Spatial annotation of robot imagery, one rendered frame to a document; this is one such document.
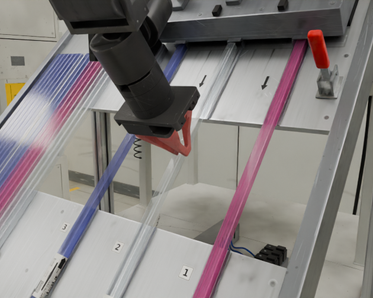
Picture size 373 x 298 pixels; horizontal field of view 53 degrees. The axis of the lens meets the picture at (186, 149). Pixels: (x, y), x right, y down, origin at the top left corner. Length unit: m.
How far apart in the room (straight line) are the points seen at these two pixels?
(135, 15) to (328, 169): 0.27
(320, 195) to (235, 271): 0.12
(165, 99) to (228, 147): 2.08
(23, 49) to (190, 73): 1.25
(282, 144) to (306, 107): 1.83
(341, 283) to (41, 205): 0.61
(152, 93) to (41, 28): 1.48
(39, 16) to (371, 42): 1.54
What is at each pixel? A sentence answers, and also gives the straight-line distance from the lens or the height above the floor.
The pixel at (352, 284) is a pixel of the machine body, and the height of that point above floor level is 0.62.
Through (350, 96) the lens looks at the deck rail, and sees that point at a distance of 0.52.
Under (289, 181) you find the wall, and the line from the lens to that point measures 2.40.
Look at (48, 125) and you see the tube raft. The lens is 0.77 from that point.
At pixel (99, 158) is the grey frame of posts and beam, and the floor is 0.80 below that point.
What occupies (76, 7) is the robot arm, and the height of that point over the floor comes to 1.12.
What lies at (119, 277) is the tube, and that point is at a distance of 0.49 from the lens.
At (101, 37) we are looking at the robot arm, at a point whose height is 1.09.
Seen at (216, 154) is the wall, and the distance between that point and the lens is 2.58.
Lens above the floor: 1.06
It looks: 13 degrees down
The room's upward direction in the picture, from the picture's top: straight up
